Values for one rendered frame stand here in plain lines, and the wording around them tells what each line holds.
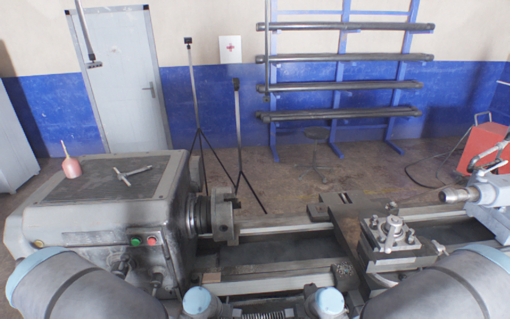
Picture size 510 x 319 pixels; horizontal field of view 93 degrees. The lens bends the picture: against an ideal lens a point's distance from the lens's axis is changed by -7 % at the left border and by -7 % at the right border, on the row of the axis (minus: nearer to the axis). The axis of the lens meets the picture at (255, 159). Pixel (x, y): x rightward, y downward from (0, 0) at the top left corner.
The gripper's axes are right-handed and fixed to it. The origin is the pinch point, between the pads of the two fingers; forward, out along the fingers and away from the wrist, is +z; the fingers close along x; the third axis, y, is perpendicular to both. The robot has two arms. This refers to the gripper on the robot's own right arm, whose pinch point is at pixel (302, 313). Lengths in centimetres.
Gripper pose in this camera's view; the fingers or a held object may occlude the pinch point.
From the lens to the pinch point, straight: 131.9
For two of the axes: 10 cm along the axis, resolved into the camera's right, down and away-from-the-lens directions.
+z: -1.5, 6.2, 7.7
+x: 9.8, 0.1, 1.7
